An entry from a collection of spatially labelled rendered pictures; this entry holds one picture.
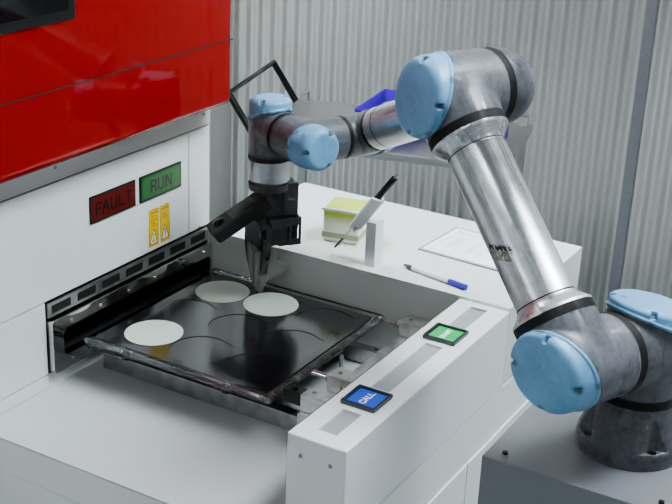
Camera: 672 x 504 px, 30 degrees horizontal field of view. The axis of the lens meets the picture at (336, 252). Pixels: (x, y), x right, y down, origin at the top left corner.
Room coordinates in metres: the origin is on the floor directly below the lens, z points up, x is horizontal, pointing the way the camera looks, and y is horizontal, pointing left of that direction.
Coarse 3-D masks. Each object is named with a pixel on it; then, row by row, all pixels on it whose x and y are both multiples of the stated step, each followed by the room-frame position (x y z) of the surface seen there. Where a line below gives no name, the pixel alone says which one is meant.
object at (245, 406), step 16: (112, 368) 1.92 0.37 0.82; (128, 368) 1.90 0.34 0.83; (144, 368) 1.88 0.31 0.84; (160, 384) 1.87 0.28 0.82; (176, 384) 1.85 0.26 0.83; (192, 384) 1.83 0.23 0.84; (208, 400) 1.82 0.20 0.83; (224, 400) 1.80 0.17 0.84; (240, 400) 1.79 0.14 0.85; (256, 416) 1.77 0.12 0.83; (272, 416) 1.76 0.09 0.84; (288, 416) 1.74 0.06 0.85
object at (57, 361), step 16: (176, 256) 2.15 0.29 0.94; (192, 256) 2.17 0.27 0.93; (208, 256) 2.22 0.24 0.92; (144, 272) 2.07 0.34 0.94; (160, 272) 2.09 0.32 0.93; (176, 272) 2.13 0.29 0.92; (208, 272) 2.22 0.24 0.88; (112, 288) 1.99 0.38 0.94; (128, 288) 2.01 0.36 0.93; (144, 288) 2.05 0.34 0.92; (80, 304) 1.92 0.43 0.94; (96, 304) 1.94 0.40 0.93; (112, 304) 1.97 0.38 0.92; (48, 320) 1.85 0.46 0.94; (64, 320) 1.87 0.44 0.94; (80, 320) 1.90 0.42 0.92; (48, 336) 1.85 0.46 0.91; (48, 352) 1.85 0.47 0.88; (64, 352) 1.86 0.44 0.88; (80, 352) 1.90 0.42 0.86; (48, 368) 1.85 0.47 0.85; (64, 368) 1.86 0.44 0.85
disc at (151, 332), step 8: (152, 320) 1.96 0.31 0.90; (160, 320) 1.96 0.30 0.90; (128, 328) 1.92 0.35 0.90; (136, 328) 1.92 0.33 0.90; (144, 328) 1.92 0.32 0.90; (152, 328) 1.92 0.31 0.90; (160, 328) 1.92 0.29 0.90; (168, 328) 1.93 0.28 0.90; (176, 328) 1.93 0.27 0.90; (128, 336) 1.89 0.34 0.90; (136, 336) 1.89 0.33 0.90; (144, 336) 1.89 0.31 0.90; (152, 336) 1.89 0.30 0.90; (160, 336) 1.89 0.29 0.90; (168, 336) 1.89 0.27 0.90; (176, 336) 1.90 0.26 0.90; (144, 344) 1.86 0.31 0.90; (152, 344) 1.86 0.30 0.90; (160, 344) 1.86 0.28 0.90
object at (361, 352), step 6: (354, 342) 2.01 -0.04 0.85; (360, 342) 2.01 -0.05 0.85; (348, 348) 2.00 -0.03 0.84; (354, 348) 1.99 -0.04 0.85; (360, 348) 1.99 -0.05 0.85; (366, 348) 1.99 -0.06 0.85; (372, 348) 1.99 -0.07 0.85; (378, 348) 1.99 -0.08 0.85; (348, 354) 2.00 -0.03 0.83; (354, 354) 1.99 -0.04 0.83; (360, 354) 1.99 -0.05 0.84; (366, 354) 1.98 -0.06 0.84; (372, 354) 1.97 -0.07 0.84; (354, 360) 1.99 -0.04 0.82; (360, 360) 1.99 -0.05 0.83
